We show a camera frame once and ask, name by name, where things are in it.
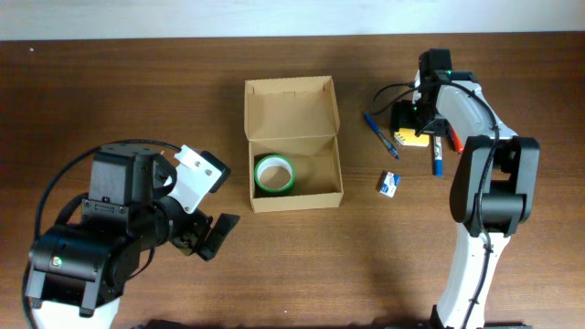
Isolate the yellow sticky note pad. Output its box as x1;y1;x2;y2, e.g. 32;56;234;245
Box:
393;128;430;147

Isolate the red utility knife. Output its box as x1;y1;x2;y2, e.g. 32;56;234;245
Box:
449;126;464;154

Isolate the right black cable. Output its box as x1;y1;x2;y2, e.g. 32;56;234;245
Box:
368;80;502;329

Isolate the brown cardboard box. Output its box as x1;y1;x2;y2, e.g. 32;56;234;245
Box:
244;76;344;213

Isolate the black cable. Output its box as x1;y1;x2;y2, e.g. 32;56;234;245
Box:
21;138;183;329
368;80;502;329

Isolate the blue white marker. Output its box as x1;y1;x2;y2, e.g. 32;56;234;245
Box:
433;136;443;176

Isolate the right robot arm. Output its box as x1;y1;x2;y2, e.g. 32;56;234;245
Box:
389;48;540;329

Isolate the left black cable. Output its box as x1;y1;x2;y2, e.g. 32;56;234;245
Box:
21;138;183;329

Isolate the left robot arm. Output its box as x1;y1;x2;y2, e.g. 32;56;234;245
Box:
22;139;239;328

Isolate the blue ballpoint pen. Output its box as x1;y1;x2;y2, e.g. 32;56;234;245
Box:
363;112;399;160

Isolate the green tape roll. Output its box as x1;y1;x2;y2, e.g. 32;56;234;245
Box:
254;154;295;196

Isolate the small blue white box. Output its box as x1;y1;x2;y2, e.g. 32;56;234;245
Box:
377;171;401;198

